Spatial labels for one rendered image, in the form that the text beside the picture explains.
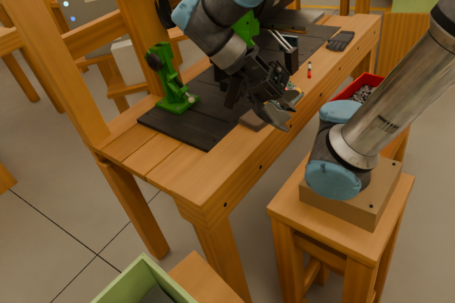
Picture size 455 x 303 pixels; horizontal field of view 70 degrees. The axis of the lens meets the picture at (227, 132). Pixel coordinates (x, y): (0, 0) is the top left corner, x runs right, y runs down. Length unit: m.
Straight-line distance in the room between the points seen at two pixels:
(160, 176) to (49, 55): 0.55
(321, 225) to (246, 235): 1.06
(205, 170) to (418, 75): 0.70
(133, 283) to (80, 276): 1.32
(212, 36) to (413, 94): 0.36
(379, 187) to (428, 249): 1.09
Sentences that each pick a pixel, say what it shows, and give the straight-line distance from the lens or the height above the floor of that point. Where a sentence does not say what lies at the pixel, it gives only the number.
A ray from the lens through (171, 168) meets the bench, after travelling 1.14.
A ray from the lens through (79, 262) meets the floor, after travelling 2.26.
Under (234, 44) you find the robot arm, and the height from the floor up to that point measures 1.37.
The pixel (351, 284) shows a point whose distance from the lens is 1.08.
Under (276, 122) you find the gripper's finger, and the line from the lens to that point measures 0.74.
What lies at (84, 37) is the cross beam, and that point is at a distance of 1.40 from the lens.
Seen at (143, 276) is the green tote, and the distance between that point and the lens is 0.90.
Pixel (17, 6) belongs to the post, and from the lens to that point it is 1.21.
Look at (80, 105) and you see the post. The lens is 1.33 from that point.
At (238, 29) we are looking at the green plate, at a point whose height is 1.15.
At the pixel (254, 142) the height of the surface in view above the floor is 0.90.
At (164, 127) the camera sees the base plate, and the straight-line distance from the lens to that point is 1.31.
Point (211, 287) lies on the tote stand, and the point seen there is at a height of 0.79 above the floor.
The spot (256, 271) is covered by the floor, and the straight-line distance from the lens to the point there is 1.85.
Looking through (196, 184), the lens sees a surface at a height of 0.90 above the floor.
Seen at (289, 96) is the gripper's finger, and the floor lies 1.20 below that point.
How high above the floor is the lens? 1.63
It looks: 38 degrees down
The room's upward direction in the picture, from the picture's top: 13 degrees counter-clockwise
